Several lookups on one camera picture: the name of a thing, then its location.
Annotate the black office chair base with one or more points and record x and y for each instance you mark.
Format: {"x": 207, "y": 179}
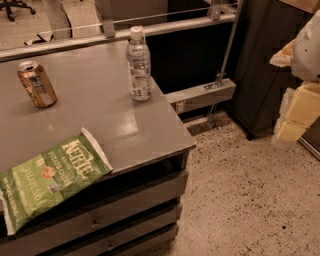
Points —
{"x": 7, "y": 5}

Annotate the dark cabinet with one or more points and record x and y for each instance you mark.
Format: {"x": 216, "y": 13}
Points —
{"x": 264, "y": 28}

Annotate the clear plastic water bottle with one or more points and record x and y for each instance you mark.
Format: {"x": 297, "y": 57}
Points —
{"x": 139, "y": 65}

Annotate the grey metal railing frame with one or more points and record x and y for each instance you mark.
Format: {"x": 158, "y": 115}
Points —
{"x": 186, "y": 100}

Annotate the green Kettle chips bag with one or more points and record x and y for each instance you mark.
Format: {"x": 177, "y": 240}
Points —
{"x": 50, "y": 178}

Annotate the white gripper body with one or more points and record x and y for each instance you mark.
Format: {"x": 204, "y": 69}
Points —
{"x": 308, "y": 53}

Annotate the orange soda can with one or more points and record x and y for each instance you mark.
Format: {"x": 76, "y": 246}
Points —
{"x": 36, "y": 83}

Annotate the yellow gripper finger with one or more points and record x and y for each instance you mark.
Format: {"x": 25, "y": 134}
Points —
{"x": 299, "y": 109}
{"x": 283, "y": 57}

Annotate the grey drawer cabinet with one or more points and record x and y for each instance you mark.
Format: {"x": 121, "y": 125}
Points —
{"x": 137, "y": 205}

